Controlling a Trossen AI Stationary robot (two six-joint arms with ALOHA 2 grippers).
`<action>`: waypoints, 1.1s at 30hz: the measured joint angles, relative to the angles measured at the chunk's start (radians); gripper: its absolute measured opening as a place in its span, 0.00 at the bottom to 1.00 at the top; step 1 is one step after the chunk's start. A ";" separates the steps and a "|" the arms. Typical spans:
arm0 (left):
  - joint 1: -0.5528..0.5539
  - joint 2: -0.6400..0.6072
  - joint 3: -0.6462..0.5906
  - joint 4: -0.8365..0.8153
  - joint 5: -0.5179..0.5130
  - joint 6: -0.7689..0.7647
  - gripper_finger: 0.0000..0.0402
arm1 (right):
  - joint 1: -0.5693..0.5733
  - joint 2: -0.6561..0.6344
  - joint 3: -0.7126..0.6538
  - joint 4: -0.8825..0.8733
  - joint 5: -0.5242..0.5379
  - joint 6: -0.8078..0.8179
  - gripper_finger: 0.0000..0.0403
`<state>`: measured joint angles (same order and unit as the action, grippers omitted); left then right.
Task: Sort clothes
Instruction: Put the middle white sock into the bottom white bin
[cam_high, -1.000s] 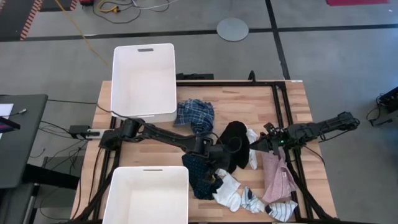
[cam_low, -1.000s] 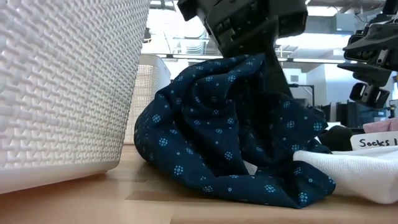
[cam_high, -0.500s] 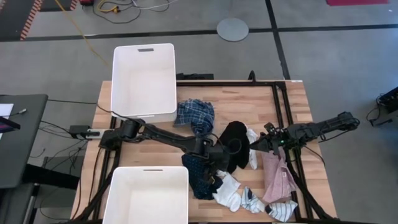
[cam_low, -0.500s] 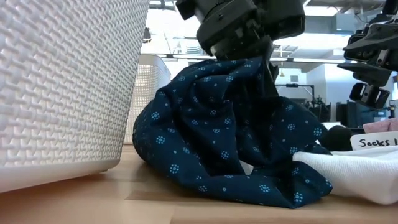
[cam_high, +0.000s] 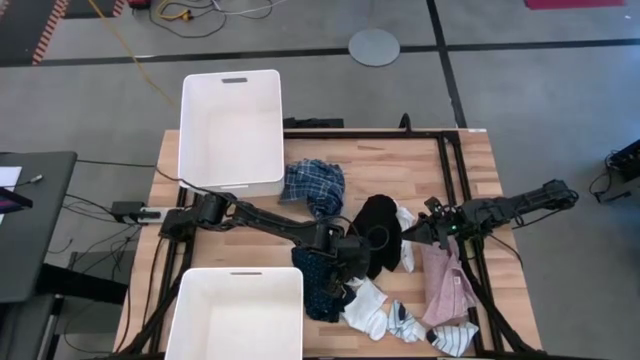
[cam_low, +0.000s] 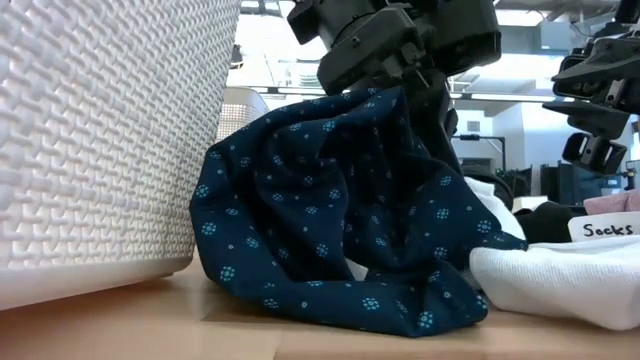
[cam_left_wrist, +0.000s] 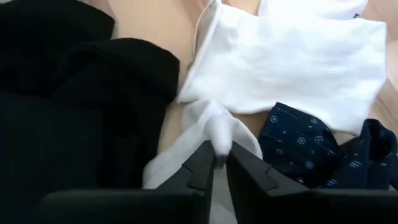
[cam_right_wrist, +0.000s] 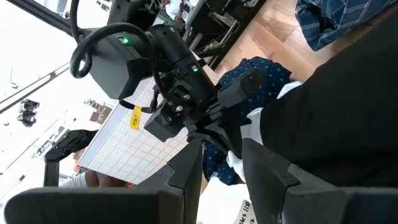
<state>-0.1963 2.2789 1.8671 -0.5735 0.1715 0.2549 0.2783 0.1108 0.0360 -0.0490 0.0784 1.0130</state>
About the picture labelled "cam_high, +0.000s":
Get black power adapter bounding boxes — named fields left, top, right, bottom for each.
left=110, top=200, right=146, bottom=224

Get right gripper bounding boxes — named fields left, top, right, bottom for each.
left=401, top=197, right=469, bottom=250

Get striped sock with black toe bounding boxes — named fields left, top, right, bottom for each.
left=425, top=321, right=480, bottom=358

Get white navy-striped sock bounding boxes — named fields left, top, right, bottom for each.
left=387, top=299, right=427, bottom=344

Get long white sock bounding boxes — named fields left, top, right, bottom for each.
left=393, top=199, right=418, bottom=275

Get blue plaid shirt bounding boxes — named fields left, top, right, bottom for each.
left=278, top=158, right=347, bottom=221

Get pink garment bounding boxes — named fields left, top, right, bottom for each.
left=418, top=234, right=479, bottom=329

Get white paper sheet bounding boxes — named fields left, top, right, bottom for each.
left=0, top=166, right=24, bottom=190

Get plain white sock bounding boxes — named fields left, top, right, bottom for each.
left=344, top=276, right=389, bottom=311
left=342, top=297, right=390, bottom=342

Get black floor cable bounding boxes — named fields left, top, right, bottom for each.
left=148, top=0, right=281, bottom=40

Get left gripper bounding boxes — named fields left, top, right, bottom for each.
left=325, top=235, right=374, bottom=300

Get yellow extension cord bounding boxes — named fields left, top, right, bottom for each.
left=155, top=0, right=195, bottom=22

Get navy dotted garment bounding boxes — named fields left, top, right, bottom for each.
left=291, top=244, right=359, bottom=324

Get dark tablet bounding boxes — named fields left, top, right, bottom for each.
left=0, top=185, right=34, bottom=214

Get grey round floor disc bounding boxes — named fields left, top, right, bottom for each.
left=347, top=27, right=402, bottom=68

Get black equipment with cables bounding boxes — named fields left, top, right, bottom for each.
left=588, top=138, right=640, bottom=204

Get yellow floor cable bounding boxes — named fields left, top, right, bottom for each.
left=87, top=0, right=179, bottom=109

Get black aluminium table frame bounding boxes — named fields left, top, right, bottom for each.
left=117, top=113, right=549, bottom=360

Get magenta floor mat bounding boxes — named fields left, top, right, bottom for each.
left=523, top=0, right=627, bottom=11

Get white power strip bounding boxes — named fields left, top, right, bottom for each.
left=135, top=206, right=170, bottom=224

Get white plastic bin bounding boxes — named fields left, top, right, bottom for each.
left=177, top=68, right=286, bottom=199
left=164, top=266, right=305, bottom=360

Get black mat orange striped edge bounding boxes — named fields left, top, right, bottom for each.
left=0, top=0, right=71, bottom=67

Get black garment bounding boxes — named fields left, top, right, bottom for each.
left=345, top=193, right=404, bottom=281

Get black desk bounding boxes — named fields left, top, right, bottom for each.
left=0, top=151, right=79, bottom=305

